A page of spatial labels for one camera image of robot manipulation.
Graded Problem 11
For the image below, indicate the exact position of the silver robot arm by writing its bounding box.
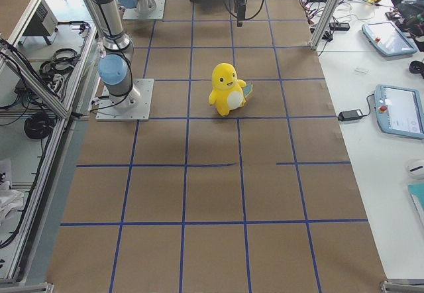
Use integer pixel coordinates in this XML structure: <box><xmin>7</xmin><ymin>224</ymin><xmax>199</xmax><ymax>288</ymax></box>
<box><xmin>90</xmin><ymin>0</ymin><xmax>157</xmax><ymax>111</ymax></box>

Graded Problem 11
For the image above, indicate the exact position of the yellow plush toy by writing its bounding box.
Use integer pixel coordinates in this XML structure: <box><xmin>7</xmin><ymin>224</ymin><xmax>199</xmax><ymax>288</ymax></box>
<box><xmin>208</xmin><ymin>63</ymin><xmax>253</xmax><ymax>117</ymax></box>

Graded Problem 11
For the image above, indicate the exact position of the blue teach pendant near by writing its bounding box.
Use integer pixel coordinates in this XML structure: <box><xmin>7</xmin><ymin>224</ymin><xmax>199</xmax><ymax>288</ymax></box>
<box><xmin>374</xmin><ymin>84</ymin><xmax>423</xmax><ymax>140</ymax></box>

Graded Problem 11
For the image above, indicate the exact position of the black power brick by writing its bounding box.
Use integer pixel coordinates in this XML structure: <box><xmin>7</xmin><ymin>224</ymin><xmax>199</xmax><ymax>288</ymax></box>
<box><xmin>337</xmin><ymin>109</ymin><xmax>364</xmax><ymax>122</ymax></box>

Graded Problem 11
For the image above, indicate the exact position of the blue teach pendant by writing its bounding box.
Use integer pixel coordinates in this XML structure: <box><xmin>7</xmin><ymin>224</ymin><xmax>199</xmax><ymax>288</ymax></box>
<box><xmin>374</xmin><ymin>84</ymin><xmax>423</xmax><ymax>140</ymax></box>
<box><xmin>362</xmin><ymin>21</ymin><xmax>418</xmax><ymax>56</ymax></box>

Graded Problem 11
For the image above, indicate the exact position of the blue teach pendant far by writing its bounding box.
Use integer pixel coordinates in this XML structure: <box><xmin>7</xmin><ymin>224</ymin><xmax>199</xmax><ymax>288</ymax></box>
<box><xmin>362</xmin><ymin>21</ymin><xmax>418</xmax><ymax>56</ymax></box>

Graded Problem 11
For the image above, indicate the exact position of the aluminium frame rail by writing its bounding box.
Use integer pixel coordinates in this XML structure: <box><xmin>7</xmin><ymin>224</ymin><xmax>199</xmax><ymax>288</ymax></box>
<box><xmin>309</xmin><ymin>0</ymin><xmax>340</xmax><ymax>50</ymax></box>

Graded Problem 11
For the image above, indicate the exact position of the grey electronics box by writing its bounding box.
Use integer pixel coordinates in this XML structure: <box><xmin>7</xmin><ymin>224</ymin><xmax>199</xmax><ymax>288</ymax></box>
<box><xmin>23</xmin><ymin>0</ymin><xmax>58</xmax><ymax>45</ymax></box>

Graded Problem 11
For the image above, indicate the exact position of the coiled black cable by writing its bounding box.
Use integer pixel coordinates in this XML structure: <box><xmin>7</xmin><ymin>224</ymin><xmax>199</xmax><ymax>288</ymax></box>
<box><xmin>23</xmin><ymin>112</ymin><xmax>56</xmax><ymax>141</ymax></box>

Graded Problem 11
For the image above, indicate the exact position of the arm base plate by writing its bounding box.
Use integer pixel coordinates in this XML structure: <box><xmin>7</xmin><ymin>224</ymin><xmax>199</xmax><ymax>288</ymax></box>
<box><xmin>95</xmin><ymin>78</ymin><xmax>154</xmax><ymax>121</ymax></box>
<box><xmin>122</xmin><ymin>0</ymin><xmax>166</xmax><ymax>21</ymax></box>

